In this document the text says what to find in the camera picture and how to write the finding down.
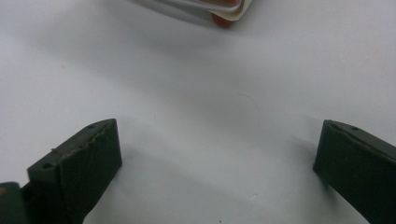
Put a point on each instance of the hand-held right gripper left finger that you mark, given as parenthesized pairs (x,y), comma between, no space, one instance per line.
(77,174)

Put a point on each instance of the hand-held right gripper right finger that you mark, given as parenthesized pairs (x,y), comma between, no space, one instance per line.
(358,174)

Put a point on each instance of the white roll-top box red knobs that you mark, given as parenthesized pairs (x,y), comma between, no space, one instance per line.
(193,9)

